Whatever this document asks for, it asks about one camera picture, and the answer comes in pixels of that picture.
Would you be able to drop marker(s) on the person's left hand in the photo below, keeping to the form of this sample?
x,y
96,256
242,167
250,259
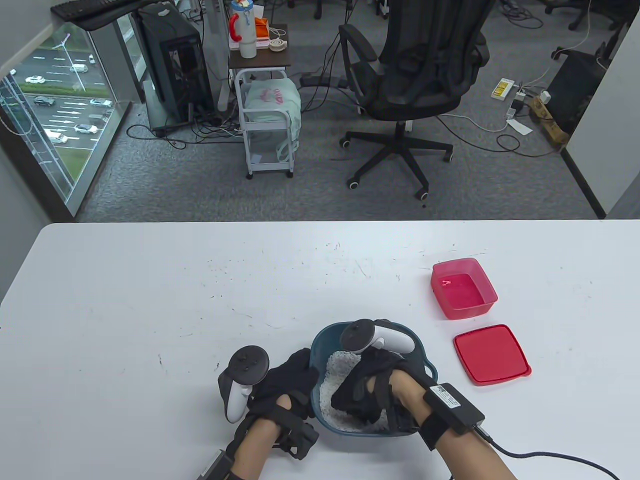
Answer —
x,y
287,380

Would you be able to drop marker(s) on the person's left forearm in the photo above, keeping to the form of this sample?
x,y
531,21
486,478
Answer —
x,y
255,447

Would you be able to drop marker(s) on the brown cardboard box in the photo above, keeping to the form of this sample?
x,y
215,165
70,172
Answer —
x,y
550,127

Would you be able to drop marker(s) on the black case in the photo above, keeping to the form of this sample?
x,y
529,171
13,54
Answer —
x,y
575,90

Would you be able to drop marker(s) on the white paper sheet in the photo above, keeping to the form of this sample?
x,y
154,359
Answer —
x,y
520,127

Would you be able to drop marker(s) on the black chair base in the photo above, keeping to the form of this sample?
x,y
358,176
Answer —
x,y
580,17
314,10

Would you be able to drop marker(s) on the white desk leg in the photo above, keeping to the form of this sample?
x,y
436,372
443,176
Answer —
x,y
215,50

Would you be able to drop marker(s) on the black left wrist sensor box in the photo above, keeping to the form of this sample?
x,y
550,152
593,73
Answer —
x,y
215,467

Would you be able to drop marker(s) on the black right wrist sensor box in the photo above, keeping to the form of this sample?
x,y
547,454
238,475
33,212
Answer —
x,y
452,407

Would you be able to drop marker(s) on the red plastic container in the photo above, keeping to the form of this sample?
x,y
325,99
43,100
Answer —
x,y
465,295

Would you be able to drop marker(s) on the person's right forearm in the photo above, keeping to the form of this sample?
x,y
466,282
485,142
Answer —
x,y
475,457

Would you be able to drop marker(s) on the black white left controller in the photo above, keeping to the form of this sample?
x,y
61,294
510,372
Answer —
x,y
248,365

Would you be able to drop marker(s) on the glass window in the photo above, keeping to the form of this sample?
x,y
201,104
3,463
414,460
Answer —
x,y
60,100

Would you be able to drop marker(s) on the teal plastic basin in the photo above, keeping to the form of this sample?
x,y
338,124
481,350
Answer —
x,y
322,345

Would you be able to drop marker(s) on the black wrist sensor box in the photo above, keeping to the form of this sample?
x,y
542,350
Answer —
x,y
215,467
452,407

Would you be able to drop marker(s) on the black computer tower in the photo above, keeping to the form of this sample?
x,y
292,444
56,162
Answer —
x,y
175,60

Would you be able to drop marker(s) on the black keyboard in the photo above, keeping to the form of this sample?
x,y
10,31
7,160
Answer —
x,y
90,10

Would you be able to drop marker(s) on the person's right hand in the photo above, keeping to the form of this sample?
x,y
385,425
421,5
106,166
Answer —
x,y
360,390

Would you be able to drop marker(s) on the pale green plastic bag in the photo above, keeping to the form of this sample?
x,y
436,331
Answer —
x,y
272,100

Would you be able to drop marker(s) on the white rolling cart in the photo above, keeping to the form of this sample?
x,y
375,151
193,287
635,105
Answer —
x,y
260,62

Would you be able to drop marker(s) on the red container lid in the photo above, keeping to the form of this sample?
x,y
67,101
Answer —
x,y
492,355

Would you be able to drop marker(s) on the white charger adapter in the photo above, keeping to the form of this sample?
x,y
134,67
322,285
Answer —
x,y
545,97

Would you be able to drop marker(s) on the orange box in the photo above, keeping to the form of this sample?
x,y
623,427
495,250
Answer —
x,y
261,29

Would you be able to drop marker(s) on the white rice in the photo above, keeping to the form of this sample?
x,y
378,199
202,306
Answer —
x,y
336,370

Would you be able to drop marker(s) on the white yellow power strip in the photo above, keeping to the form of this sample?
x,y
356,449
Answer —
x,y
502,88

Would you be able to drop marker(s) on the black office chair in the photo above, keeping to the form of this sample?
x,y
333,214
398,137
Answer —
x,y
415,95

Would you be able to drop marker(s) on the black power strip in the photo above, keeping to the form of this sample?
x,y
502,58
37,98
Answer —
x,y
320,80

